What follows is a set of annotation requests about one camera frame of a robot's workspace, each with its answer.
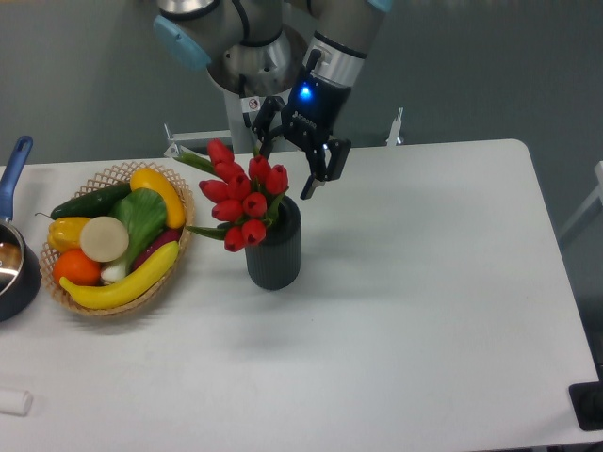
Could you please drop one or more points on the purple eggplant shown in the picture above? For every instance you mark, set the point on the purple eggplant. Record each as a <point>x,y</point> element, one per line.
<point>165,237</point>

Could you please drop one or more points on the beige round disc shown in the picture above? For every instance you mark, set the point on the beige round disc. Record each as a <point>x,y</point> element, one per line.
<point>104,239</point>

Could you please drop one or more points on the dark grey ribbed vase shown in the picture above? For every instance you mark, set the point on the dark grey ribbed vase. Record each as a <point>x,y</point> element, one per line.
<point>275,263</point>

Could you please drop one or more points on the white metal base frame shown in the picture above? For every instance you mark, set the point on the white metal base frame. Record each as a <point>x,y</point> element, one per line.
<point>196,142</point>

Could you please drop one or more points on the long yellow squash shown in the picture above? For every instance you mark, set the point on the long yellow squash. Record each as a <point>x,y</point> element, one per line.
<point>133,286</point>

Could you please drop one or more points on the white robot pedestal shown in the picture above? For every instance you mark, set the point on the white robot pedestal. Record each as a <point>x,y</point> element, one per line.
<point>241,112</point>

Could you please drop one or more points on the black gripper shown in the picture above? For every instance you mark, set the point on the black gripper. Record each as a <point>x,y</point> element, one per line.
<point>308,120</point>

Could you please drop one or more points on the red tulip bouquet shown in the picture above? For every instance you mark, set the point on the red tulip bouquet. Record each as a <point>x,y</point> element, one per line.
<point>246,201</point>

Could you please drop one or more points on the green bok choy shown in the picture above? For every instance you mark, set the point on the green bok choy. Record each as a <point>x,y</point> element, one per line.
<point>143,213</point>

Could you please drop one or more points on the orange fruit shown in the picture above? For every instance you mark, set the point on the orange fruit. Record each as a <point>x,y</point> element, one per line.
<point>78,268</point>

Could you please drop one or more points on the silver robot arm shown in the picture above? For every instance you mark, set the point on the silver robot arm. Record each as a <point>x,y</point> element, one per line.
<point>251,53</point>

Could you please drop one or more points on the white cylinder object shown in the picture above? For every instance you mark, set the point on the white cylinder object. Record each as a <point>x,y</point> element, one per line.
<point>15,402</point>

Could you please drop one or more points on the green cucumber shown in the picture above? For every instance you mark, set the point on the green cucumber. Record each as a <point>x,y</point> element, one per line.
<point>94,204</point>

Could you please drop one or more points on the short yellow squash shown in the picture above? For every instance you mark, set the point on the short yellow squash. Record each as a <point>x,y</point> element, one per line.
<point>157,182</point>

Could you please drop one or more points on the yellow bell pepper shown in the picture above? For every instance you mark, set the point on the yellow bell pepper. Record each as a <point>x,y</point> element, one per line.
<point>64,233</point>

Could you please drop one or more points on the white frame at right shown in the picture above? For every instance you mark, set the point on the white frame at right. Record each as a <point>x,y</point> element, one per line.
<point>589,208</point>

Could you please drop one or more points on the blue handled saucepan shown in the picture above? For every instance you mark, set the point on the blue handled saucepan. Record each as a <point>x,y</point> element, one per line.
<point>20,270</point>

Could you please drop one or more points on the black box at edge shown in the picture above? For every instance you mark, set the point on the black box at edge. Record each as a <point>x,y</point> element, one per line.
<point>586,399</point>

